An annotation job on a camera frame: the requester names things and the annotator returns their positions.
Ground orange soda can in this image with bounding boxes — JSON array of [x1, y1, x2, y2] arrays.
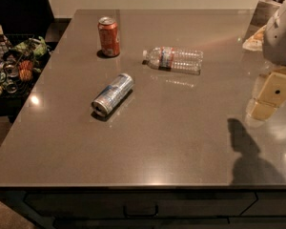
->
[[98, 16, 120, 57]]

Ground green snack bag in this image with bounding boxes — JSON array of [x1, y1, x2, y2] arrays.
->
[[12, 36, 48, 59]]

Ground dark cabinet drawer front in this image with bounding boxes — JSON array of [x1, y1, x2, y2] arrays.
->
[[25, 191, 255, 219]]

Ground clear plastic water bottle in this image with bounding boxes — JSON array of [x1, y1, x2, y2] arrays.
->
[[143, 47, 203, 75]]

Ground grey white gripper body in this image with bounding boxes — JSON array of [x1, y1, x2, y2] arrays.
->
[[262, 0, 286, 66]]

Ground orange mesh fruit bag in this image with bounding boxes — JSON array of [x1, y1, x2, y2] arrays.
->
[[18, 60, 33, 81]]

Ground crushed cans in basket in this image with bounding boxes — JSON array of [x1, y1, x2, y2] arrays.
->
[[0, 61, 19, 94]]

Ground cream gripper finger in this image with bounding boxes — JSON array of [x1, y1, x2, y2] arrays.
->
[[249, 67, 286, 120]]

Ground white plate with food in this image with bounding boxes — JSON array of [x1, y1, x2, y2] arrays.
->
[[242, 26, 266, 52]]

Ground black drawer handle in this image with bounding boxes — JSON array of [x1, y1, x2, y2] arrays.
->
[[123, 205, 159, 219]]

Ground grey planter pot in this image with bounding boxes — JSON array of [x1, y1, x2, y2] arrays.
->
[[251, 0, 280, 27]]

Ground silver blue redbull can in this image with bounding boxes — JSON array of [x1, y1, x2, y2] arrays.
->
[[92, 73, 134, 116]]

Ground black wire basket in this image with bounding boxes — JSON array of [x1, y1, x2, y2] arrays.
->
[[0, 34, 51, 116]]

